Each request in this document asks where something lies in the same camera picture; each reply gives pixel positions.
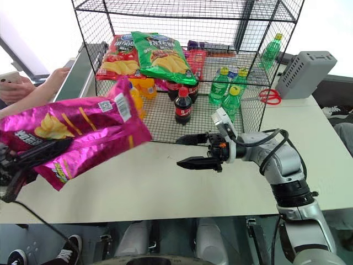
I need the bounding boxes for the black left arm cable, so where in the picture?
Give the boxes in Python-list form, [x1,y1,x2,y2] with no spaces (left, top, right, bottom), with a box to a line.
[0,193,81,265]

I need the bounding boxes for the red potato chips bag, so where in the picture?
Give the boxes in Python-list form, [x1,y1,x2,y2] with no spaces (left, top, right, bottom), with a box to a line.
[95,34,147,81]

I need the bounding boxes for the magenta potato chips bag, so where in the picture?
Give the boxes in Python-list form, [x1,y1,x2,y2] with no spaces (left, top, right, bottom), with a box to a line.
[0,77,153,192]

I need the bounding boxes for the gray metal beam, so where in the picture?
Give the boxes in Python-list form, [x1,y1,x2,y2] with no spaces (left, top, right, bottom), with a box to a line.
[0,35,51,78]

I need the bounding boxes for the white robot leg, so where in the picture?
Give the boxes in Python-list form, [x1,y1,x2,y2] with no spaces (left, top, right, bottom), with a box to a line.
[195,218,230,265]
[114,220,152,258]

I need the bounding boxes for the gray vented plastic box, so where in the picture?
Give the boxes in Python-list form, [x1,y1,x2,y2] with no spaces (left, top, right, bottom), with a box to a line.
[275,50,338,100]

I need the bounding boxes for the person's bare hand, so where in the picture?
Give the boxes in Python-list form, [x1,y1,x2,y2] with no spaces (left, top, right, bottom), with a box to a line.
[49,67,71,84]
[0,76,37,105]

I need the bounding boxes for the small red snack bag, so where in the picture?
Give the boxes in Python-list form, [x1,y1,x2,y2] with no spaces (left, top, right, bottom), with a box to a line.
[185,49,208,78]

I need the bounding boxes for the black white sneaker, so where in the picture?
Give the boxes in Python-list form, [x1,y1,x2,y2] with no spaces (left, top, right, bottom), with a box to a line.
[6,249,29,265]
[56,234,84,265]
[320,105,353,120]

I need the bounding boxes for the red handled scissors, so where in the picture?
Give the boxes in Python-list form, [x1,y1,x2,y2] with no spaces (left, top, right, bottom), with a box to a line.
[258,88,283,106]

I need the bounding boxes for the orange soda bottle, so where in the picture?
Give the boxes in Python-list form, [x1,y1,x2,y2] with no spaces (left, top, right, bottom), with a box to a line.
[134,77,158,100]
[128,82,146,121]

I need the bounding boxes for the pink drink pack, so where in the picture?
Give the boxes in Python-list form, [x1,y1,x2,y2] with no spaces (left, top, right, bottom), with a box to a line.
[154,78,169,92]

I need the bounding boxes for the person's gray trouser knee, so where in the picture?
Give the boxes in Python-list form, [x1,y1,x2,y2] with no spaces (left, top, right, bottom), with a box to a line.
[333,122,353,158]

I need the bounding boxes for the white smartphone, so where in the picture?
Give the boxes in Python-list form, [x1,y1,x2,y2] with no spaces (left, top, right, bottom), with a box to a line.
[0,71,22,84]

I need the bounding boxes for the purple snack pack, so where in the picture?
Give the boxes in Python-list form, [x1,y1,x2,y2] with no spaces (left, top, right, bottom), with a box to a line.
[188,40,230,52]

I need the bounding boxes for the black wire mesh rack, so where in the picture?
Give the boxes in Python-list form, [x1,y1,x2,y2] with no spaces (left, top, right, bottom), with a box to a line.
[71,0,306,144]

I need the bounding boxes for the green potato chips bag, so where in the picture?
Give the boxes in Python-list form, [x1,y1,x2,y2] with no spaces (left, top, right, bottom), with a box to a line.
[130,31,200,87]

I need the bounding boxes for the green soda bottle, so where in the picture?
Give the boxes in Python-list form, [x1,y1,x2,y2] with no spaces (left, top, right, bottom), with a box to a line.
[208,66,231,107]
[260,33,285,70]
[232,67,249,98]
[221,85,244,123]

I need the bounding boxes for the metal table leg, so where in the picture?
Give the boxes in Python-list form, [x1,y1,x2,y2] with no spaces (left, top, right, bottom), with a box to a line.
[245,216,273,265]

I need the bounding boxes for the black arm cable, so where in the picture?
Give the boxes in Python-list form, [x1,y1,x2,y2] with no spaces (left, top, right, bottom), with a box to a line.
[234,128,308,181]
[0,193,81,265]

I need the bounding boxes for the conveyor belt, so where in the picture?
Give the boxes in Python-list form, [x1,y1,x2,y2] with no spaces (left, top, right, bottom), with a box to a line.
[53,41,109,103]

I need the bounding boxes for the cola bottle red label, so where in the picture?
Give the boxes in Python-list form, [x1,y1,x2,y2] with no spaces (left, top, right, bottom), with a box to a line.
[166,79,180,102]
[174,86,193,126]
[187,79,200,104]

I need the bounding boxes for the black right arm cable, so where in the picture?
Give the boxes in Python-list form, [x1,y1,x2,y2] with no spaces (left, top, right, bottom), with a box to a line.
[234,128,308,181]

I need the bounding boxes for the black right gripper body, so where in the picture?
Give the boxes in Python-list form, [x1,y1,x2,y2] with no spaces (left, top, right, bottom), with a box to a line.
[206,132,232,173]

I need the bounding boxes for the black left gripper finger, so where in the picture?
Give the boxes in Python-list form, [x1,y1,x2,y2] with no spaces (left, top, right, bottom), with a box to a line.
[15,139,73,167]
[3,168,29,202]

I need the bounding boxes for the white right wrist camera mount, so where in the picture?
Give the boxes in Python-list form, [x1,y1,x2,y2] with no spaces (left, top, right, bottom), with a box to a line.
[211,108,239,164]

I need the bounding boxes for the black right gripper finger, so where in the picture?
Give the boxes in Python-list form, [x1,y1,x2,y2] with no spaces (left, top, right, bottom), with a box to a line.
[176,155,219,171]
[176,132,211,146]

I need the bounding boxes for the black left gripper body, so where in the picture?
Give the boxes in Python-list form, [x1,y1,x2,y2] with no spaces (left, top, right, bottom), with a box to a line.
[0,143,37,186]

